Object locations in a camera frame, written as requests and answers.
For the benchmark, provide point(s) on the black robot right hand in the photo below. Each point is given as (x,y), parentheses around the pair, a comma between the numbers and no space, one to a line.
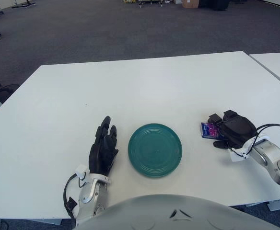
(238,129)

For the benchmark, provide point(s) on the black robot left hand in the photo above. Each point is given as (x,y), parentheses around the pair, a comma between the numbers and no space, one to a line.
(100,155)

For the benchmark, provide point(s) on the purple blue gum pack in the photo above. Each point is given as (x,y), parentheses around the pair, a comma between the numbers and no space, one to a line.
(209,131)

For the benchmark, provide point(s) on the green round plate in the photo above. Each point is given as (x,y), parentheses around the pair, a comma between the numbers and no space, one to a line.
(154,151)

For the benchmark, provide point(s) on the black cabinet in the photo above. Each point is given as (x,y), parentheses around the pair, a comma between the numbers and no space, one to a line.
(214,4)

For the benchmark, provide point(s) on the cardboard box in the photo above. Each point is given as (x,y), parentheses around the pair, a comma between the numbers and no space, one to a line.
(190,3)

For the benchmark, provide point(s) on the wheeled cart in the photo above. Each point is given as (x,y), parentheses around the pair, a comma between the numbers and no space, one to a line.
(149,2)

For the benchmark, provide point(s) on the black stand base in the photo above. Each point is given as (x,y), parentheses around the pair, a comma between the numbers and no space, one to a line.
(23,4)

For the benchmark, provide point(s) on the grey table frame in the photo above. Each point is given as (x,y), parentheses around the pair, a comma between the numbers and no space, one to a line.
(277,205)

